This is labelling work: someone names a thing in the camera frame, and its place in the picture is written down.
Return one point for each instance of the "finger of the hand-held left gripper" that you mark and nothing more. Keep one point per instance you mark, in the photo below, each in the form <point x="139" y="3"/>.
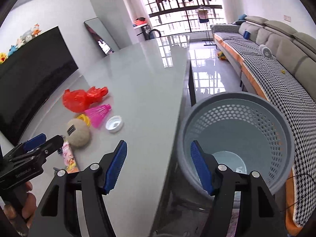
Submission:
<point x="34" y="140"/>
<point x="53" y="143"/>

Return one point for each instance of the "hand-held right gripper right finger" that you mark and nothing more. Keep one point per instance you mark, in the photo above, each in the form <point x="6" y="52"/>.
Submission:
<point x="201" y="170"/>

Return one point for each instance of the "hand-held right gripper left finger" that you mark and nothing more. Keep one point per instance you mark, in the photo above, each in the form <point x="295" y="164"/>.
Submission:
<point x="115" y="169"/>

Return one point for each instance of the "colourful snack wrapper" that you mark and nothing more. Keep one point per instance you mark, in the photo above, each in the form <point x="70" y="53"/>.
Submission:
<point x="69" y="158"/>

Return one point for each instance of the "yellow rimmed clear lid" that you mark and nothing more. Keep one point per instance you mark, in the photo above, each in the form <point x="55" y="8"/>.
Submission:
<point x="82" y="116"/>

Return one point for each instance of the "grey perforated plastic basket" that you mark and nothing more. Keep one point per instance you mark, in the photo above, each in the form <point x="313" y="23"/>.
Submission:
<point x="246" y="118"/>

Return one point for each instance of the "person's left hand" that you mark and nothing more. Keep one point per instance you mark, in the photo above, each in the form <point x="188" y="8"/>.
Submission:
<point x="29" y="205"/>

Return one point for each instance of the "beige round ball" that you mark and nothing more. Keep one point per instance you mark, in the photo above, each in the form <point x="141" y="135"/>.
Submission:
<point x="79" y="137"/>

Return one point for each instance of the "white bottle cap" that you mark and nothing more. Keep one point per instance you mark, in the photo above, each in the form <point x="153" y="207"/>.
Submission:
<point x="114" y="124"/>

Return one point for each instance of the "red plastic bag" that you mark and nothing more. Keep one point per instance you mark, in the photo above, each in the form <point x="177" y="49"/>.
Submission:
<point x="74" y="100"/>

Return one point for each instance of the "pink plastic shuttlecock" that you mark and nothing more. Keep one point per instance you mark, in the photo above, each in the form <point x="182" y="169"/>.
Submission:
<point x="97" y="114"/>

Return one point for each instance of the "black television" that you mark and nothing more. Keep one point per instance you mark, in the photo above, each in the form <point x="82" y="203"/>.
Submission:
<point x="29" y="74"/>

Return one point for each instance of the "black table leg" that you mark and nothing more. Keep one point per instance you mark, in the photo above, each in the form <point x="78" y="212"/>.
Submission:
<point x="192" y="84"/>

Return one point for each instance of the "yellow plush toy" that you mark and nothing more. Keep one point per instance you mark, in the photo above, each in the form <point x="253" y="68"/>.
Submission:
<point x="3" y="58"/>

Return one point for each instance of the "blue plush toy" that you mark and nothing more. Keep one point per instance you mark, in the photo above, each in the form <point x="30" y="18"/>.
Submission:
<point x="12" y="50"/>

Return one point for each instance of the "grey plush toy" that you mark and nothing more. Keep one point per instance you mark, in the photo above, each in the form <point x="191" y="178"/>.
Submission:
<point x="27" y="35"/>

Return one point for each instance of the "colourful toy ball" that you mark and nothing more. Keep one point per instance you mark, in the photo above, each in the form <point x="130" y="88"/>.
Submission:
<point x="221" y="55"/>

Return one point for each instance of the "leaning floor mirror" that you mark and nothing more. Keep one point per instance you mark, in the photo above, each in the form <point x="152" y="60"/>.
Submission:
<point x="98" y="34"/>

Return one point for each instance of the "houndstooth sofa cover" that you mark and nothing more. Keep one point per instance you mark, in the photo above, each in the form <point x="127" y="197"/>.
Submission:
<point x="271" y="74"/>

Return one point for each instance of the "small white fan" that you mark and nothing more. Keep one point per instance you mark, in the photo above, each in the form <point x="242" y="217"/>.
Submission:
<point x="265" y="51"/>

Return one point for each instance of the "washing machine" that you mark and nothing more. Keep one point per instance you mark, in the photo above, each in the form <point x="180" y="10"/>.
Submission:
<point x="151" y="33"/>

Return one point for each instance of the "small blue cup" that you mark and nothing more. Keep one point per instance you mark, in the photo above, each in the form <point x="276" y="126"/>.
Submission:
<point x="246" y="34"/>

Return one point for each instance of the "orange cloth pile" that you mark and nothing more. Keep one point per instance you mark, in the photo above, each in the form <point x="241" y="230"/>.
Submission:
<point x="140" y="22"/>

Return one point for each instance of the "grey sofa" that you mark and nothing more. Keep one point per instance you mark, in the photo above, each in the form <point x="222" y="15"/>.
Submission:
<point x="279" y="37"/>

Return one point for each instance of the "clothes drying stand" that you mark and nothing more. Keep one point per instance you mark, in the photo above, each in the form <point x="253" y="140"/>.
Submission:
<point x="203" y="14"/>

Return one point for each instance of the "blue cushion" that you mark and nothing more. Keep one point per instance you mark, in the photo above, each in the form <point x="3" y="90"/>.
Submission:
<point x="242" y="17"/>

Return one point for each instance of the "black window grille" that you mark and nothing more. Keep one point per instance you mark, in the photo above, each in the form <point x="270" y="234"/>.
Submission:
<point x="182" y="9"/>

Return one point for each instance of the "white wall socket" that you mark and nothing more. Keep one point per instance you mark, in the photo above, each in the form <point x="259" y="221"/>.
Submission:
<point x="287" y="18"/>

